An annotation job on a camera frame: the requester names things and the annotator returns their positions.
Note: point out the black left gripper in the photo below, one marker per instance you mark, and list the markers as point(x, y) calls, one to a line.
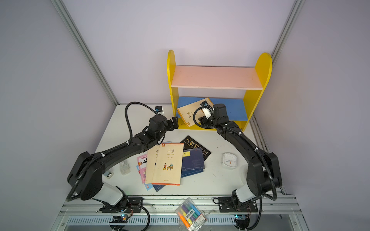
point(171, 124)

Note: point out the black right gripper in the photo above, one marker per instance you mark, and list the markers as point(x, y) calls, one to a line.
point(206, 122)

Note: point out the cream book red edge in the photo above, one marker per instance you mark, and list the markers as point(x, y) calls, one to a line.
point(169, 164)

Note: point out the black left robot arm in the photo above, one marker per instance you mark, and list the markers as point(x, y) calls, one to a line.
point(85, 178)

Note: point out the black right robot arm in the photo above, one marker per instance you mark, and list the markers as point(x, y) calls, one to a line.
point(263, 172)

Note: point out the cream book blue edge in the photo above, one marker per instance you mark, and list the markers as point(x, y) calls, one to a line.
point(152, 155)

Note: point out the yellow shelf pink blue boards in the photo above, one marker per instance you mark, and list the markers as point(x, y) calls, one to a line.
point(253, 80)

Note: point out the pink children's book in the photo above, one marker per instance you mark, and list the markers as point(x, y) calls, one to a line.
point(141, 164)

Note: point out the dark blue book yellow label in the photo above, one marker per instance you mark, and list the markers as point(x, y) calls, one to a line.
point(193, 162)

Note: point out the small clear plastic box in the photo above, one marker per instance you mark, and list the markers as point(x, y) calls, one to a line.
point(124, 168)

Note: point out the dark blue bottom book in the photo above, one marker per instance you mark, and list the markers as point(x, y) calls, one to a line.
point(158, 187)

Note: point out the small silver metal object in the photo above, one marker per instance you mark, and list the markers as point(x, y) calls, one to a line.
point(108, 174)

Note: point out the pack of coloured markers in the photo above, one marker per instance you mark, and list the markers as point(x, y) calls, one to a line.
point(190, 215)

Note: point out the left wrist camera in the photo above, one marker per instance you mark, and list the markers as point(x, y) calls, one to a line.
point(159, 109)

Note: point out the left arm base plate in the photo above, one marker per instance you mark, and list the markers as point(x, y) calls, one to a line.
point(125, 205)

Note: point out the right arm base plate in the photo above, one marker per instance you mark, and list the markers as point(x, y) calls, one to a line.
point(230, 204)

